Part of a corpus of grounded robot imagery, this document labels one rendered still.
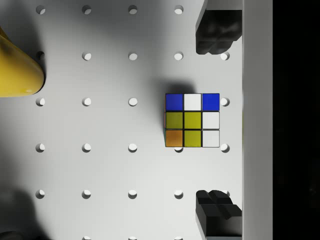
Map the puzzle cube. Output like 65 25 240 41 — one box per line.
163 92 221 148

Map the yellow mug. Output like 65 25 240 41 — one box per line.
0 26 47 98

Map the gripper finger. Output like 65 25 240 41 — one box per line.
195 9 243 56
195 189 243 238

